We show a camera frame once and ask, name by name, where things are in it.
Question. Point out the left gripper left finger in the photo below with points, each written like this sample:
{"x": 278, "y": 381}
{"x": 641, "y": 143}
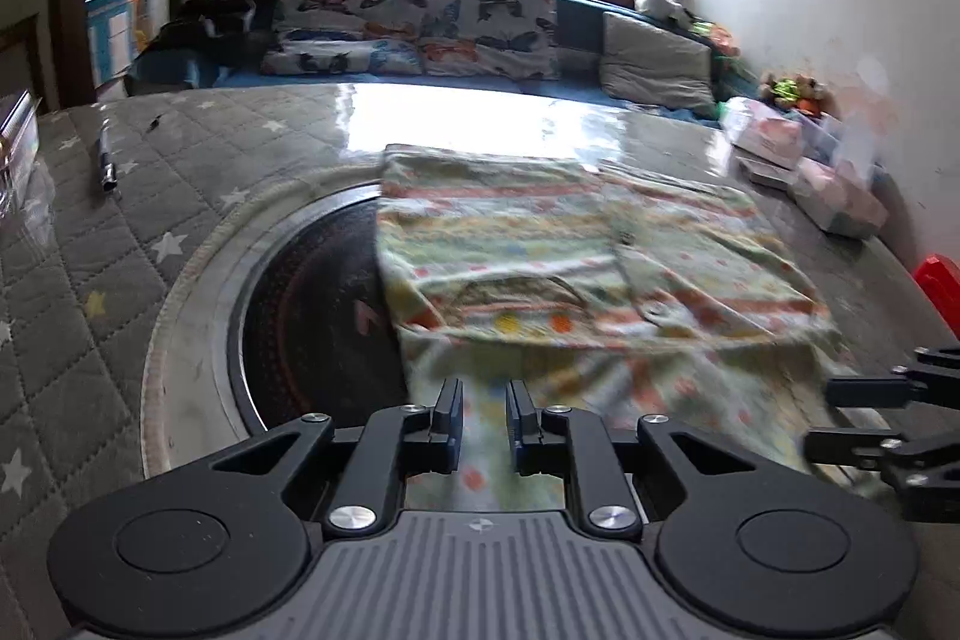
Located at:
{"x": 373, "y": 463}

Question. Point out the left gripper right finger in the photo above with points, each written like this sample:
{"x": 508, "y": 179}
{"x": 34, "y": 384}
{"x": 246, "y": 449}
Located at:
{"x": 575, "y": 446}

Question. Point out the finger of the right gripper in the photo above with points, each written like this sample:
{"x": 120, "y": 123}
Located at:
{"x": 874, "y": 450}
{"x": 862, "y": 390}

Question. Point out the colourful patterned child garment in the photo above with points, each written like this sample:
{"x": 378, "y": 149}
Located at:
{"x": 618, "y": 291}

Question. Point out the red plastic stool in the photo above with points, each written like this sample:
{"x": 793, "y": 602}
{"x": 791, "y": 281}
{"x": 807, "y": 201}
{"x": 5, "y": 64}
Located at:
{"x": 939, "y": 278}

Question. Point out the black round induction cooktop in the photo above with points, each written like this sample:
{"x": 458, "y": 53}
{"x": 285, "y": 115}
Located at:
{"x": 309, "y": 331}

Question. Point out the tissue pack with white sheet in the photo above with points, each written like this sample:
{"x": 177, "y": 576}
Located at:
{"x": 825, "y": 165}

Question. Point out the brown and green plush toys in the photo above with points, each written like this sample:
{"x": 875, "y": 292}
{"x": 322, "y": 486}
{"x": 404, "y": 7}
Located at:
{"x": 794, "y": 93}

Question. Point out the grey cushion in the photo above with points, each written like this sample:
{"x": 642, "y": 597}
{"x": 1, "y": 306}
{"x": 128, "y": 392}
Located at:
{"x": 648, "y": 65}

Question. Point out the black pen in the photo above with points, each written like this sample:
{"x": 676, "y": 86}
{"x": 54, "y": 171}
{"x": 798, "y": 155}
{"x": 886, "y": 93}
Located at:
{"x": 107, "y": 167}

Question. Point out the butterfly print pillow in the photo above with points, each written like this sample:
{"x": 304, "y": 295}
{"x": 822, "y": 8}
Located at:
{"x": 514, "y": 39}
{"x": 327, "y": 37}

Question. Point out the black bag on bench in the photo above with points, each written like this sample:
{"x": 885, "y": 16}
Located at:
{"x": 205, "y": 39}

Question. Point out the white plush toy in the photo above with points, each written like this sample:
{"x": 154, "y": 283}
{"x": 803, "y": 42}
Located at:
{"x": 666, "y": 11}

